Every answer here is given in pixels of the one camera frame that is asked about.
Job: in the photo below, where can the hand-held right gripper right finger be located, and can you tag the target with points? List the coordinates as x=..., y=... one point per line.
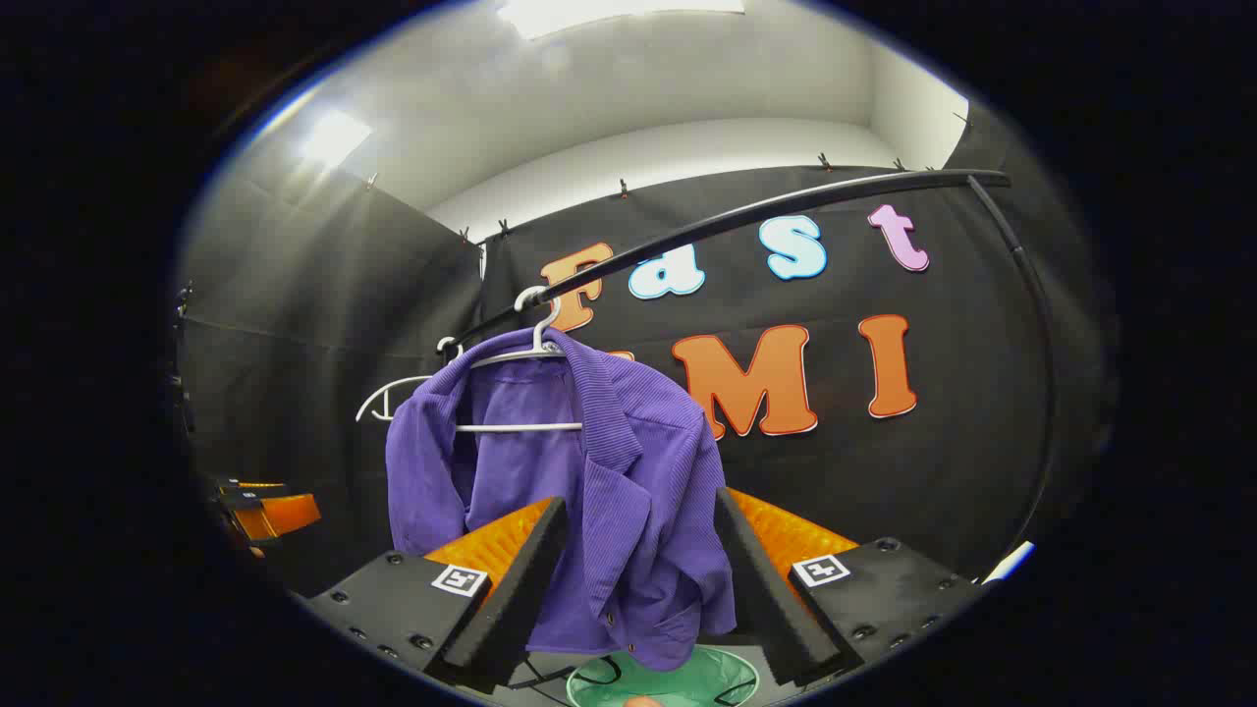
x=761, y=589

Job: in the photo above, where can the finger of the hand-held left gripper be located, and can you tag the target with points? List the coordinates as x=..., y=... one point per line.
x=250, y=486
x=287, y=514

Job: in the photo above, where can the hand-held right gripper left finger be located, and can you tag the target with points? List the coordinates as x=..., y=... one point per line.
x=516, y=589

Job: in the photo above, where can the green laundry hamper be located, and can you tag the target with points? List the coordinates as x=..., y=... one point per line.
x=678, y=685

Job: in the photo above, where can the white clothes hanger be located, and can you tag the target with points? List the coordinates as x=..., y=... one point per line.
x=538, y=339
x=378, y=398

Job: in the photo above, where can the black clothes rack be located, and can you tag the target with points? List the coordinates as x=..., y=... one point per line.
x=786, y=203

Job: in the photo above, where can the black backdrop cloth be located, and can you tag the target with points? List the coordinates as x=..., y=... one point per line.
x=962, y=432

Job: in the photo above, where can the ceiling light panel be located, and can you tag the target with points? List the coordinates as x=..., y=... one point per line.
x=334, y=137

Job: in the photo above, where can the row of small black clips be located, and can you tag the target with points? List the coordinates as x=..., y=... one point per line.
x=623, y=187

